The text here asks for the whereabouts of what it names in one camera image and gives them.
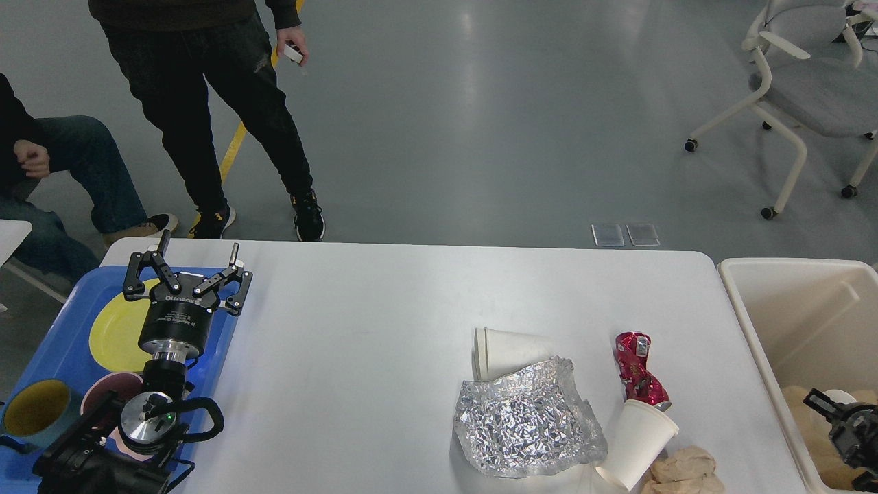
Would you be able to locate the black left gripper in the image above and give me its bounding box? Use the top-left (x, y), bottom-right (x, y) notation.
top-left (121, 229), bottom-right (253, 361)

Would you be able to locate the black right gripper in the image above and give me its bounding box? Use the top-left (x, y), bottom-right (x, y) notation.
top-left (803, 388), bottom-right (877, 492)

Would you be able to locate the yellow plastic plate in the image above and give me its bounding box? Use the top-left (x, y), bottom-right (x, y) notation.
top-left (88, 294), bottom-right (187, 373)

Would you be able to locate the pink mug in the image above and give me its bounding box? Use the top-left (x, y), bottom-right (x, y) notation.
top-left (81, 371), bottom-right (155, 460)

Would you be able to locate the brown paper front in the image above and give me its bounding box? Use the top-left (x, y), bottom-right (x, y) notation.
top-left (642, 446), bottom-right (726, 493)

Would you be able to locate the white paper cup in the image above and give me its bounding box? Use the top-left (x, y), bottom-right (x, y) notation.
top-left (595, 399), bottom-right (678, 492)
top-left (471, 327), bottom-right (556, 381)
top-left (811, 390), bottom-right (858, 438)

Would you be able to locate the aluminium foil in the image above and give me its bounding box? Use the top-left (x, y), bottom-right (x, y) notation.
top-left (453, 356), bottom-right (608, 478)

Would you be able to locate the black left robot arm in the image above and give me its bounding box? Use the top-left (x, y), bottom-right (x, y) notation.
top-left (32, 233), bottom-right (253, 493)

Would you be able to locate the white plastic bin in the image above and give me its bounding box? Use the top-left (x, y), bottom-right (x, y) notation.
top-left (718, 257), bottom-right (877, 493)

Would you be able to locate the white table edge left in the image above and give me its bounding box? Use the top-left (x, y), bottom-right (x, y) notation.
top-left (0, 219), bottom-right (32, 266)

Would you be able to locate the teal mug yellow inside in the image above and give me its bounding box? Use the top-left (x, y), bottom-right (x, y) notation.
top-left (1, 379), bottom-right (84, 454)

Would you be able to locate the crushed red can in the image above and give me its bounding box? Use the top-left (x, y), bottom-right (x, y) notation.
top-left (613, 331), bottom-right (672, 412)

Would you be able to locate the seated person in jeans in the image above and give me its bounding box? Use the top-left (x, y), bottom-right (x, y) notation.
top-left (1, 75), bottom-right (179, 284)

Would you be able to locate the person in black trousers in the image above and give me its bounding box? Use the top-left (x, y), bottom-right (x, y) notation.
top-left (88, 1), bottom-right (325, 242)

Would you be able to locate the lying white paper cup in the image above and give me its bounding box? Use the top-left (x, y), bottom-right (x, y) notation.
top-left (471, 327), bottom-right (556, 381)

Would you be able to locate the grey office chair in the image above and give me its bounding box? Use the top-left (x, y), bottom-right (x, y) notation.
top-left (684, 1), bottom-right (876, 220)

